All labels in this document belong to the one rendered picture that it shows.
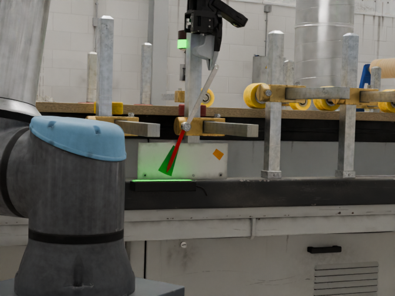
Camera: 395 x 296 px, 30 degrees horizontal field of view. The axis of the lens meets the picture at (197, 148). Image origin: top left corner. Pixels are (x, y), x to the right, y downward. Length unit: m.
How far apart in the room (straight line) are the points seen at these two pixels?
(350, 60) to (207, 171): 0.56
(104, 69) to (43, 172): 0.85
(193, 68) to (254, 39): 8.45
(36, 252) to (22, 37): 0.37
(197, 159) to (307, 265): 0.68
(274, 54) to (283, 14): 8.62
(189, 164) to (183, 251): 0.40
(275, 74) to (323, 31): 3.90
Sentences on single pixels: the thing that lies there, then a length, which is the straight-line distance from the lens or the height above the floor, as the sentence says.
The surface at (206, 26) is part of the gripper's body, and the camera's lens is 1.95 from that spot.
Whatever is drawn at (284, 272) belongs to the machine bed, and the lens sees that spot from 2.49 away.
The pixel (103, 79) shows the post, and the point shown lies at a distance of 1.95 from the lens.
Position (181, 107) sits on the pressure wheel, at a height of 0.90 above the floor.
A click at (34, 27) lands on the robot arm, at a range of 1.29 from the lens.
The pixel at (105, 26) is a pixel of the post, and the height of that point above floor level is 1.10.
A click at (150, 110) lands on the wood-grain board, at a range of 2.15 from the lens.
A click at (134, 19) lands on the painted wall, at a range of 9.68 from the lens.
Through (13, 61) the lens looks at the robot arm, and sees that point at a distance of 1.27.
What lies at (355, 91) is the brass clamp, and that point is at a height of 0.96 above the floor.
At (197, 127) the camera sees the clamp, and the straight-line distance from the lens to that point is 2.02.
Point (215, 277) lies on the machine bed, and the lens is 2.38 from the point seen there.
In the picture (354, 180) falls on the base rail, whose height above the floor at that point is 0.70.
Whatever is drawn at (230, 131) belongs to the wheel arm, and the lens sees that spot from 1.85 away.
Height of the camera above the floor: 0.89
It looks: 3 degrees down
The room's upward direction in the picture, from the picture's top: 2 degrees clockwise
